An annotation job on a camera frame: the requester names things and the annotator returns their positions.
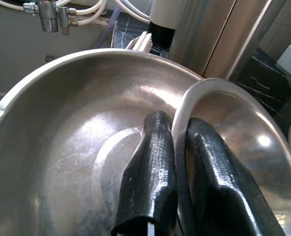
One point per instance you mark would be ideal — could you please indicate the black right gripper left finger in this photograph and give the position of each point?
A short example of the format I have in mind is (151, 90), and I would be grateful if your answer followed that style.
(148, 172)

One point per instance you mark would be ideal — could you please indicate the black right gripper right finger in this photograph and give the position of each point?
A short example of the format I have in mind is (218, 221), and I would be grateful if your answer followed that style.
(224, 191)

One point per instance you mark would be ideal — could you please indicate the small stainless steel bowl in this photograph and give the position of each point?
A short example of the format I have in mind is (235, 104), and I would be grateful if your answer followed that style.
(246, 118)

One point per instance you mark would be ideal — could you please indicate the large stainless steel bowl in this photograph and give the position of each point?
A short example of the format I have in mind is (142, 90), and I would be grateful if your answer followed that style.
(62, 123)

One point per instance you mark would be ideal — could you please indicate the white plastic box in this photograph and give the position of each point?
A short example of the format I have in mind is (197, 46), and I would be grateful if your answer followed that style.
(290, 59)

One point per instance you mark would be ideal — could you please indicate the white water filter housing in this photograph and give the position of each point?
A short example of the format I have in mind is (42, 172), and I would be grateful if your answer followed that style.
(160, 14)

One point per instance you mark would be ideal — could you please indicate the chrome sink faucet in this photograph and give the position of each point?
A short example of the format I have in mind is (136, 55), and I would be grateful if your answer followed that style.
(49, 17)

